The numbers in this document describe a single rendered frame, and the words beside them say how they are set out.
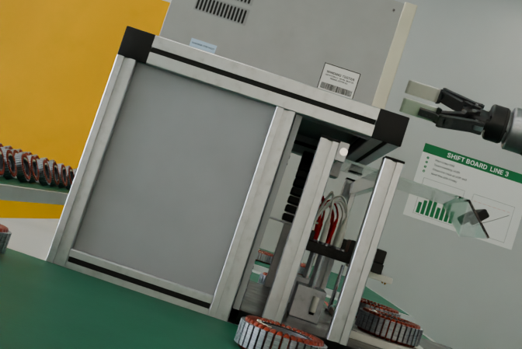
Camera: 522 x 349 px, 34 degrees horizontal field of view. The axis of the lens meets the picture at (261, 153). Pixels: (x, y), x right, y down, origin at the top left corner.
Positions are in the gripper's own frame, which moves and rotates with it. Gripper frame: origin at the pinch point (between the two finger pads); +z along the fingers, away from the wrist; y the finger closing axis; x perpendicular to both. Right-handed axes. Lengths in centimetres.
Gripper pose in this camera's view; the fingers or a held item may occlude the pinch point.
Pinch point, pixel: (409, 96)
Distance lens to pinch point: 178.3
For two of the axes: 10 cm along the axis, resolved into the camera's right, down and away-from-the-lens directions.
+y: 2.3, -3.4, 9.1
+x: 2.4, -8.9, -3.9
